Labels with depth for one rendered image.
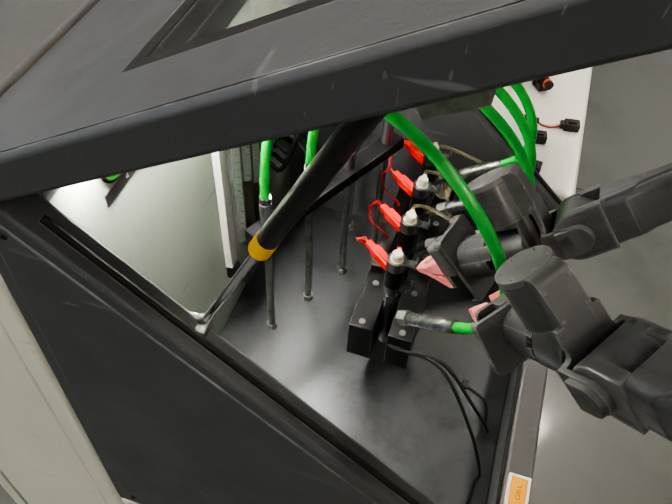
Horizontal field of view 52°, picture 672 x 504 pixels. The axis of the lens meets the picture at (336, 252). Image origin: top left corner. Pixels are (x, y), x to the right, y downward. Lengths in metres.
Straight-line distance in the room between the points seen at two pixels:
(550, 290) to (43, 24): 0.52
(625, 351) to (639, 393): 0.05
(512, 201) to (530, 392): 0.36
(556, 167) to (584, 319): 0.77
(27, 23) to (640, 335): 0.61
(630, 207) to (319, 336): 0.62
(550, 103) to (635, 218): 0.74
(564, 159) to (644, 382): 0.88
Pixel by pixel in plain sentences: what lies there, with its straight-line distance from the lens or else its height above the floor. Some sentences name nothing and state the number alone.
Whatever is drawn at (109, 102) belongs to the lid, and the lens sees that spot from 0.47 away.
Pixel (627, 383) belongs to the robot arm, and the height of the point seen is 1.41.
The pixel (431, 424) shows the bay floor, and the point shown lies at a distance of 1.17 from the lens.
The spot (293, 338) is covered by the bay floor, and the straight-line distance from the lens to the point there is 1.24.
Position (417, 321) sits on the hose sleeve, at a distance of 0.90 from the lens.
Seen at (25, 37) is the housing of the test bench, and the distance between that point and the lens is 0.72.
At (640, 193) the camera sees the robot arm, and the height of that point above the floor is 1.35.
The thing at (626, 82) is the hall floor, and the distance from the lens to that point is 3.49.
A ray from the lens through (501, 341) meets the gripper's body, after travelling 0.75.
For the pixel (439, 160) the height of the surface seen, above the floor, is 1.40.
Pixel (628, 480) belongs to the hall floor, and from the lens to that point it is 2.21.
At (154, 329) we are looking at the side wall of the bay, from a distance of 0.65.
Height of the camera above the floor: 1.87
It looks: 50 degrees down
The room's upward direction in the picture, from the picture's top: 4 degrees clockwise
